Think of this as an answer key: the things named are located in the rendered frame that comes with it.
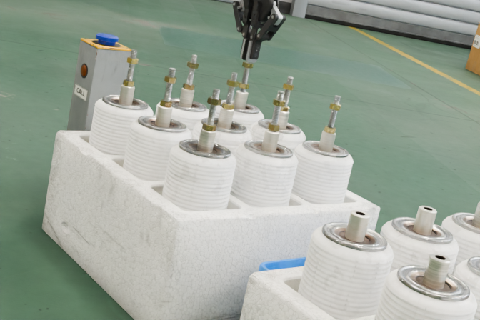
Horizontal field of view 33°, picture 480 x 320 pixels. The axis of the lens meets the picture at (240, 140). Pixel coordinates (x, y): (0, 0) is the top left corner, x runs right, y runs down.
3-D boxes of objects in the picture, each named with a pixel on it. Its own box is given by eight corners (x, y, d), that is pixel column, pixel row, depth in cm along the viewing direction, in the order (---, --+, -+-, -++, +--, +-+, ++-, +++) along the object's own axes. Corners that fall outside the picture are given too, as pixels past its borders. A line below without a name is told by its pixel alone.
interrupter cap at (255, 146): (287, 148, 129) (288, 144, 128) (296, 163, 121) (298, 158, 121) (240, 141, 127) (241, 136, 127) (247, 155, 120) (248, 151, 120)
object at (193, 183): (138, 254, 122) (159, 138, 118) (193, 251, 128) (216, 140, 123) (168, 283, 115) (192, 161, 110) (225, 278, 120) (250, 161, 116)
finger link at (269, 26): (273, 11, 140) (253, 32, 144) (276, 20, 139) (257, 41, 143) (285, 13, 141) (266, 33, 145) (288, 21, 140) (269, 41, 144)
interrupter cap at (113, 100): (111, 110, 130) (112, 106, 129) (95, 97, 136) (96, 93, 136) (155, 113, 134) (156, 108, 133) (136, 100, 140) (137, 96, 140)
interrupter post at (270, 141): (274, 151, 126) (278, 130, 125) (276, 155, 123) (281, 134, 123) (258, 148, 125) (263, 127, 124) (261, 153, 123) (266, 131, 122)
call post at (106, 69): (70, 213, 151) (96, 48, 144) (54, 199, 157) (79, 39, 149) (104, 211, 156) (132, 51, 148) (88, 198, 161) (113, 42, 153)
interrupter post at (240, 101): (241, 108, 151) (245, 91, 150) (247, 111, 149) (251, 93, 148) (230, 106, 150) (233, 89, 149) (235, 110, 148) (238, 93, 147)
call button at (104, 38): (101, 48, 146) (103, 36, 145) (91, 43, 149) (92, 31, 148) (121, 49, 148) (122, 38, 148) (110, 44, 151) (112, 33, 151)
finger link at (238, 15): (246, 1, 150) (254, 29, 148) (241, 6, 151) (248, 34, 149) (234, -1, 148) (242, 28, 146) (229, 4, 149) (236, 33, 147)
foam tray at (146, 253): (155, 341, 113) (178, 220, 108) (41, 228, 142) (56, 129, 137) (355, 308, 137) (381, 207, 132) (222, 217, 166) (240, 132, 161)
